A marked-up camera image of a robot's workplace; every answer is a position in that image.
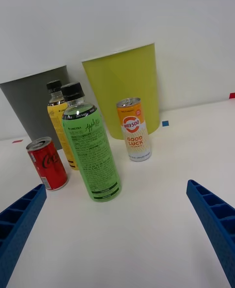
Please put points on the red drink can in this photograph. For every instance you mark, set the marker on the red drink can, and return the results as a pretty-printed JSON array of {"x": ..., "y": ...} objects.
[{"x": 49, "y": 165}]

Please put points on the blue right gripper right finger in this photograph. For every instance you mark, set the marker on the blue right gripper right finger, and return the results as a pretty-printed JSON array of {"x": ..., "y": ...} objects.
[{"x": 218, "y": 219}]

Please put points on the green label plastic bottle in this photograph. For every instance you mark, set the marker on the green label plastic bottle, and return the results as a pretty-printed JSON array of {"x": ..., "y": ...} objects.
[{"x": 95, "y": 151}]

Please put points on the orange and white drink can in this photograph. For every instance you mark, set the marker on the orange and white drink can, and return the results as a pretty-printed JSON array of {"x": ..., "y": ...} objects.
[{"x": 135, "y": 134}]

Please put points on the grey plastic waste bin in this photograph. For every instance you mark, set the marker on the grey plastic waste bin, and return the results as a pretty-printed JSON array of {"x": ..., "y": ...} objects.
[{"x": 24, "y": 102}]

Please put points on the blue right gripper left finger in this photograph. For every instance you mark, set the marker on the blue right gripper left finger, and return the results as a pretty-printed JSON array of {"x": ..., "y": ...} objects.
[{"x": 19, "y": 224}]

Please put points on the yellow label plastic bottle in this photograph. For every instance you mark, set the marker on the yellow label plastic bottle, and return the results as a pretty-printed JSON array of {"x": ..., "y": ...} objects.
[{"x": 57, "y": 119}]

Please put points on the yellow-green plastic waste bin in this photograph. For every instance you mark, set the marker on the yellow-green plastic waste bin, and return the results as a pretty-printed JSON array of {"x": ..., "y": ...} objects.
[{"x": 122, "y": 77}]

